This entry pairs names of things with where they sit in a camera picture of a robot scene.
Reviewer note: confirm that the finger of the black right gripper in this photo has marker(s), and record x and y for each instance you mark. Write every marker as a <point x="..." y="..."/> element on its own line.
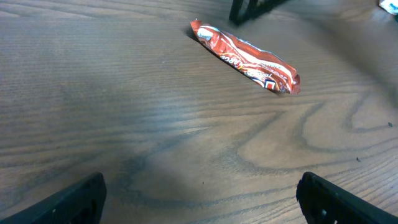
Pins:
<point x="244" y="10"/>

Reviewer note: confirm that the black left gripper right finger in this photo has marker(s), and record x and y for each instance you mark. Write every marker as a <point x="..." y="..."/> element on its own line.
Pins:
<point x="322" y="202"/>

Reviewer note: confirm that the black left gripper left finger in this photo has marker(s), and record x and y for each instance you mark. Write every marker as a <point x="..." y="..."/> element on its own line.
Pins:
<point x="80" y="203"/>

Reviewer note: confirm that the orange snack bar wrapper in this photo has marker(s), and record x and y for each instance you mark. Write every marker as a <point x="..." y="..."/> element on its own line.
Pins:
<point x="261" y="66"/>

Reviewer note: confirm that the teal wet wipes pack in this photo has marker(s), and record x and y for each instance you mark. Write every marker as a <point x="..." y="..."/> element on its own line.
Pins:
<point x="390" y="6"/>

